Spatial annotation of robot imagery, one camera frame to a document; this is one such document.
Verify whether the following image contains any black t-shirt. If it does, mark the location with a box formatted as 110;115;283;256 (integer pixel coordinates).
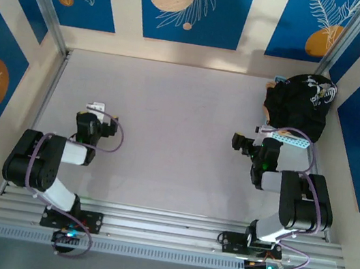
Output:
258;66;341;146

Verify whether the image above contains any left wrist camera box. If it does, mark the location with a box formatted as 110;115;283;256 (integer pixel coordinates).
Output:
85;100;107;114

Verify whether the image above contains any grey slotted cable duct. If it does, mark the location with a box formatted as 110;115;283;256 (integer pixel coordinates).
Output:
0;221;248;269

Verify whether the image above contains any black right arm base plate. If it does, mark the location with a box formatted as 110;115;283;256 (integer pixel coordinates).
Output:
217;228;286;264

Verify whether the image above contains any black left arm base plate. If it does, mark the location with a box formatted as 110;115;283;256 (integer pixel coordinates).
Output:
39;202;106;237

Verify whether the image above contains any light blue plastic basket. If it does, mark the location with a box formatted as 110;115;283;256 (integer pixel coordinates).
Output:
259;73;322;151

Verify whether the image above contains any aluminium rail frame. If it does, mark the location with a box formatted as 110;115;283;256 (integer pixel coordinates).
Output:
0;181;349;269

